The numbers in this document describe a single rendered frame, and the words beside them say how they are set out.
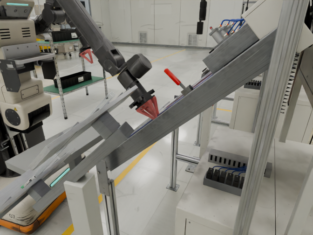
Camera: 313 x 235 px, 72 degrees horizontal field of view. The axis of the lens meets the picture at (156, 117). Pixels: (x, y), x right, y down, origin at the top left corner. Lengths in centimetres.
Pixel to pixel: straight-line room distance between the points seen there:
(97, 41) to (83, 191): 47
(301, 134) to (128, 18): 982
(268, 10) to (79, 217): 70
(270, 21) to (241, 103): 160
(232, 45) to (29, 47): 109
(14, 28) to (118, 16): 1018
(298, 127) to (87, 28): 185
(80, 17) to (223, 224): 82
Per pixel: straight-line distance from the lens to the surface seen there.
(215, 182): 90
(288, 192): 101
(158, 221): 159
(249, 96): 208
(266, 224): 86
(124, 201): 172
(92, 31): 80
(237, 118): 217
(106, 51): 77
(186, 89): 62
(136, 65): 74
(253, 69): 55
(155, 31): 1044
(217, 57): 59
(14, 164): 124
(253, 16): 56
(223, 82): 56
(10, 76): 129
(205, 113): 175
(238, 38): 58
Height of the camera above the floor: 123
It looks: 25 degrees down
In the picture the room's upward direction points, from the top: straight up
